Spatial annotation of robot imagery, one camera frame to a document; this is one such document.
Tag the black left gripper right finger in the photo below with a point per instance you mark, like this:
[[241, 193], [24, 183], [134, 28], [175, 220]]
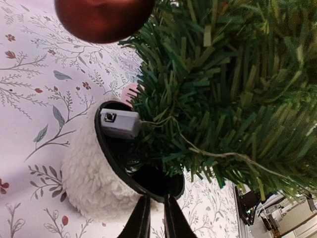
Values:
[[175, 223]]

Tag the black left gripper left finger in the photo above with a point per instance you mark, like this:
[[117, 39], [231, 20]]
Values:
[[139, 223]]

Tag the white ribbed plant pot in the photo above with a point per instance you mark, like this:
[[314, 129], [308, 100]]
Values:
[[95, 180]]

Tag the pink pompom ornament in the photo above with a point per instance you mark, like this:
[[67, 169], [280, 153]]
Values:
[[128, 92]]

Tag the small green christmas tree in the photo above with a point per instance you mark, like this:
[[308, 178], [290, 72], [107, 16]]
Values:
[[227, 90]]

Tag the dark red bauble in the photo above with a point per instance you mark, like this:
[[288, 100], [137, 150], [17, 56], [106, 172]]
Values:
[[103, 21]]

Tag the white fairy light battery box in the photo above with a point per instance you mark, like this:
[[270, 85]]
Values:
[[120, 124]]

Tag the background lab equipment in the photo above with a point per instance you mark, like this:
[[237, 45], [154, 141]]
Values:
[[279, 216]]

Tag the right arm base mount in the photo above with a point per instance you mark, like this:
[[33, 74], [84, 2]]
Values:
[[247, 204]]

